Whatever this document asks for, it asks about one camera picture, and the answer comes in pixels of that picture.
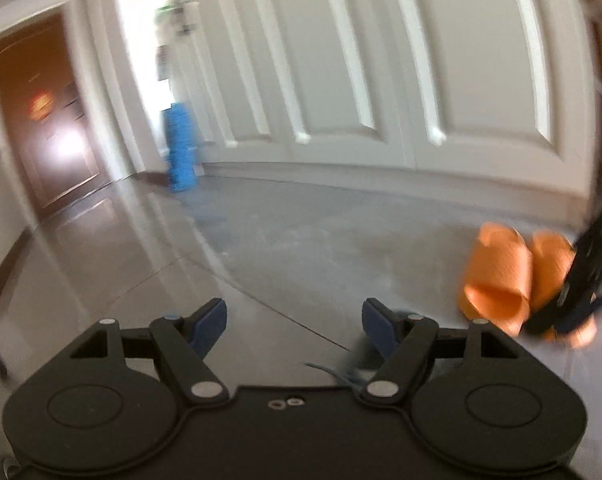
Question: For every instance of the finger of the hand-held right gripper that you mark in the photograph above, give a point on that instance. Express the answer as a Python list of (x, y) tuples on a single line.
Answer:
[(566, 315)]

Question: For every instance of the orange textured slipper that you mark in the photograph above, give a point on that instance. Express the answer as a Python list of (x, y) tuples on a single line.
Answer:
[(496, 275), (551, 270)]

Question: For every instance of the brown wooden door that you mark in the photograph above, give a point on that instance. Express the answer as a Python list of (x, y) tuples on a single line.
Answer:
[(41, 110)]

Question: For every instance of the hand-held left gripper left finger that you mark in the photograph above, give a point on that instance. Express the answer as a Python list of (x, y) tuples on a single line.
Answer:
[(211, 322)]

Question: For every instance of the blue cylindrical bin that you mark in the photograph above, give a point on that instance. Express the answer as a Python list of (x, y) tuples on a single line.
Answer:
[(181, 150)]

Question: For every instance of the white panelled cabinet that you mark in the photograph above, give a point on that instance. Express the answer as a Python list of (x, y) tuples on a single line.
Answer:
[(481, 60)]

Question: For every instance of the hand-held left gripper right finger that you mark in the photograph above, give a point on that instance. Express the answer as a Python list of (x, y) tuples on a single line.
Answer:
[(378, 325)]

